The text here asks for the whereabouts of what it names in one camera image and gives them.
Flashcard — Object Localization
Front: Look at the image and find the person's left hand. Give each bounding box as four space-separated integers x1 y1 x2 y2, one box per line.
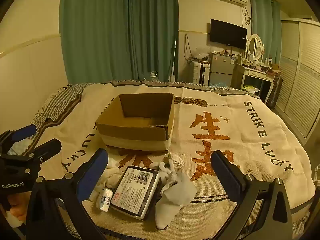
0 192 29 228

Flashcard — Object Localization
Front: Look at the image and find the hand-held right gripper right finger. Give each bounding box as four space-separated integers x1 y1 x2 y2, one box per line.
211 150 293 240

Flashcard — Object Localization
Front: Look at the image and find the white louvred wardrobe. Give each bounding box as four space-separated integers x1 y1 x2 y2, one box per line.
275 19 320 141

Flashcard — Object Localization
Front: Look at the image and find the small white sock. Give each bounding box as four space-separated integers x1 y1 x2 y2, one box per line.
168 152 185 170

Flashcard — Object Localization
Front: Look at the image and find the pale patterned cloth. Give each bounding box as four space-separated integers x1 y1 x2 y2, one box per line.
7 140 34 156

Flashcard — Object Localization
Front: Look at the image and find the grey checked bedsheet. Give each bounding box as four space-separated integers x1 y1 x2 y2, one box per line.
34 84 88 126

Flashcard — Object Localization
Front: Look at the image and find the blue plastic bag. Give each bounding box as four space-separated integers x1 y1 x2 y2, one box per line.
209 79 232 87

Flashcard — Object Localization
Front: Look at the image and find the white stick vacuum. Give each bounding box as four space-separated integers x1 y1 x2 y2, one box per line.
169 38 177 82

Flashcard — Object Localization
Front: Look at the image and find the white oval mirror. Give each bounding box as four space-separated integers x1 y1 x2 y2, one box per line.
246 34 264 62

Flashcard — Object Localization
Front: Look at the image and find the large white sock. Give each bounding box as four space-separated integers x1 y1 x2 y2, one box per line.
155 172 198 230

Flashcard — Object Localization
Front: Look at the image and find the white cloth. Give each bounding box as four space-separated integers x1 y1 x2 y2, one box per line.
94 168 123 202
106 158 123 171

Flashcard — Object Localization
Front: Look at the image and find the narrow green curtain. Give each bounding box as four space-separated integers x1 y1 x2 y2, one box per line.
250 0 282 67

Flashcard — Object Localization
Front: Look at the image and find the brown cardboard sheet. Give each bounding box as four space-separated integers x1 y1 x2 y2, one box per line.
231 62 247 90

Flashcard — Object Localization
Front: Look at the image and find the dark brown suitcase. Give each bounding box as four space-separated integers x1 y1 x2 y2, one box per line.
266 75 283 108

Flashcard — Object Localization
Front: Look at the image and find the white suitcase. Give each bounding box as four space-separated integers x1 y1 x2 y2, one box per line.
192 60 210 85

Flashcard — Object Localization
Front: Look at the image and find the cream printed blanket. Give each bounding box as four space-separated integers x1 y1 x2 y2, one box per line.
32 81 316 240

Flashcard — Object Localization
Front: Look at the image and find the small white tissue packet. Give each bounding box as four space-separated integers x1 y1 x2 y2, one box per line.
96 188 114 212

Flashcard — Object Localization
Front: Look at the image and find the green window curtain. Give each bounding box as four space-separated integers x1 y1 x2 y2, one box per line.
127 0 179 82
60 0 131 84

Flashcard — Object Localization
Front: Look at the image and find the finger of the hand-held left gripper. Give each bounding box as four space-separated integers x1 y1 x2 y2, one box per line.
0 124 38 156
14 139 62 175

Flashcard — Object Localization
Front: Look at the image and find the black wall television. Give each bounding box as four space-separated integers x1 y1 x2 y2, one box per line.
209 19 248 50

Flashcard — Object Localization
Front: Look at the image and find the silver mini fridge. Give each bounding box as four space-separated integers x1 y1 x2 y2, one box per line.
209 52 236 86

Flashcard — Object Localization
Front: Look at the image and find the white vanity table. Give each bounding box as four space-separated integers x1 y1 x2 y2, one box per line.
241 60 278 103

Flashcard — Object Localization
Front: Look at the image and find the black wall cable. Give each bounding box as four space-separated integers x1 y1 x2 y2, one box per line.
184 33 191 61

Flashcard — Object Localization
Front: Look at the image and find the brown cardboard box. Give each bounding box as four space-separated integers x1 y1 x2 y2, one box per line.
95 93 175 153

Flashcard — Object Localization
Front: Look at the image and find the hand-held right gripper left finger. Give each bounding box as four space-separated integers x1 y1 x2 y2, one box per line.
26 148 109 240

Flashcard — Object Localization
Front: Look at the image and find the white knit glove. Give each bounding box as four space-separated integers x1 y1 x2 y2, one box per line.
149 161 179 184

